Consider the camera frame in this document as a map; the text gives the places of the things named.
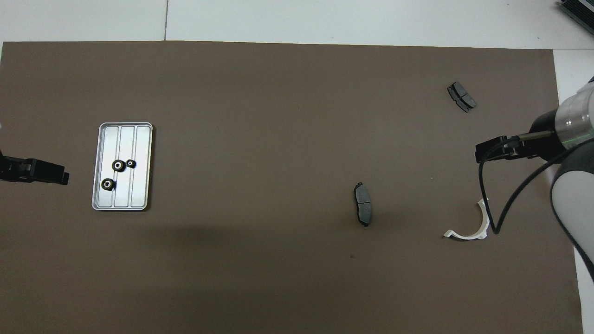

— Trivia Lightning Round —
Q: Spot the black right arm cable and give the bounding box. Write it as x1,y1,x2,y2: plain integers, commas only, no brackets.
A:
478,135,594,235

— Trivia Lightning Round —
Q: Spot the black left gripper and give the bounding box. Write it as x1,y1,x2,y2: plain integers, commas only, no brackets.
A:
0,149,70,185

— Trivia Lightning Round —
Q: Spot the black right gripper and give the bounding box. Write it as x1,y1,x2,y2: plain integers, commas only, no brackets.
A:
476,109,568,163

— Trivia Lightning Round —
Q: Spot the long grey brake pad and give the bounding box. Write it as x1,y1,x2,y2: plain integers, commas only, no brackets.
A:
354,182,373,227

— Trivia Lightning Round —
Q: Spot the dark ribbed metal device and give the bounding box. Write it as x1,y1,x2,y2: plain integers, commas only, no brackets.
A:
558,0,594,28

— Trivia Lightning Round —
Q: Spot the silver metal tray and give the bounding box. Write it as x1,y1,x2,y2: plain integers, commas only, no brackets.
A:
91,122,154,212

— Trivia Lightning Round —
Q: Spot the short grey brake pad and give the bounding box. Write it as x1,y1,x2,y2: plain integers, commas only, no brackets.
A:
447,81,478,113

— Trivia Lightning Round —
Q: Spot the brown table mat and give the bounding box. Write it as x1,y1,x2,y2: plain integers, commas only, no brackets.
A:
0,41,584,334

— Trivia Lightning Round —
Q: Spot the white curved plastic clip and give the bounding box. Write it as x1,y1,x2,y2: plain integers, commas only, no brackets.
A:
443,197,491,241

